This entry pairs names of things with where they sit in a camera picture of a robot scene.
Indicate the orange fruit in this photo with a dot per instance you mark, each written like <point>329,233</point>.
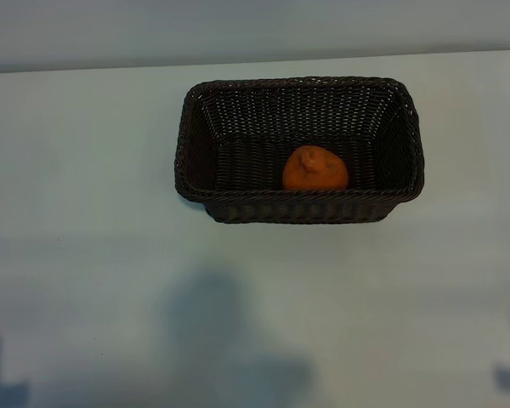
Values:
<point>314,174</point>

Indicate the dark brown wicker basket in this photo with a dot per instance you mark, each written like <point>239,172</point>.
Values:
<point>246,119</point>

